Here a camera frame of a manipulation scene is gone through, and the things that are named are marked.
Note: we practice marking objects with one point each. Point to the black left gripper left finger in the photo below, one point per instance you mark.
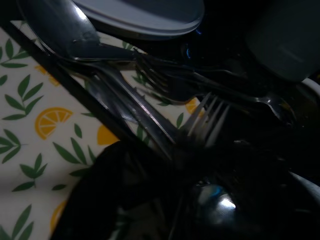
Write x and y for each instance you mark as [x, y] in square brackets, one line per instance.
[120, 180]

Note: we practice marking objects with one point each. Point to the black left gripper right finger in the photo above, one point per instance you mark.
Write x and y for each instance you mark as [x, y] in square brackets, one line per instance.
[270, 180]

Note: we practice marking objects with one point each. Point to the clear plastic fork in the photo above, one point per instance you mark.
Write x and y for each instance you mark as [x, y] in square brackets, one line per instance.
[208, 117]

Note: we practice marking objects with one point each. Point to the clear plastic knife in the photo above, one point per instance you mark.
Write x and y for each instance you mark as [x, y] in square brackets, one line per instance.
[130, 105]

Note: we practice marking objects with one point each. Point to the lemon and leaf print cloth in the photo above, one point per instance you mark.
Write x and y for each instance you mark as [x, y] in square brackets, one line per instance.
[30, 150]

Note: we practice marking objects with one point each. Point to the white bowl rim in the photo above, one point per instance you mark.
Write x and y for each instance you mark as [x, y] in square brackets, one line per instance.
[311, 85]

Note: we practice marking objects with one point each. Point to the black plastic fork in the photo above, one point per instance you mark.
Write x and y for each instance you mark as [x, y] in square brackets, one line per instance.
[155, 72]

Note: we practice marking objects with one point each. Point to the grey cup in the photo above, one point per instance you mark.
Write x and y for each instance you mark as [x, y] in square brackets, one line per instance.
[285, 37]

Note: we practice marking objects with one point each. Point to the clear plastic spoon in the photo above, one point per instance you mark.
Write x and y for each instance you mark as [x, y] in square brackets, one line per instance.
[60, 27]

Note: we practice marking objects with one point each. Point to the blue-grey round plate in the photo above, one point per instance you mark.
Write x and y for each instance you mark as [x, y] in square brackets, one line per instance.
[150, 17]

